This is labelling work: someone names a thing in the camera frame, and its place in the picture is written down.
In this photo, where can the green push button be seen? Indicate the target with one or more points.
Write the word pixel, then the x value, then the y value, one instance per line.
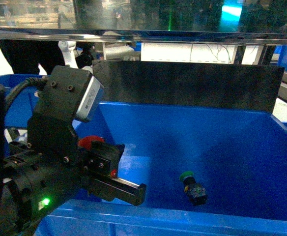
pixel 195 192

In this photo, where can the large blue bin left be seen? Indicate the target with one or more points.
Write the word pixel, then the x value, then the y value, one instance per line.
pixel 239 157

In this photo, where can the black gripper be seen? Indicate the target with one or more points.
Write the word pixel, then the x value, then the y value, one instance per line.
pixel 51 168

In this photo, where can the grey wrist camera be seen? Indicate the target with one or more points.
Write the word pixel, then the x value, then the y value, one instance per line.
pixel 90 100

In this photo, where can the black divider panel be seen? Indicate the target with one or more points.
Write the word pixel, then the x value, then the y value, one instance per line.
pixel 227 86

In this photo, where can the person in dark clothes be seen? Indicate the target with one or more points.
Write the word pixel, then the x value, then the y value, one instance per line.
pixel 24 56

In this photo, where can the red push button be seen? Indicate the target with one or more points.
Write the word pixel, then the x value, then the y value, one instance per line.
pixel 102 158

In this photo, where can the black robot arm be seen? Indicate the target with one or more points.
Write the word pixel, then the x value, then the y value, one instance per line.
pixel 24 212

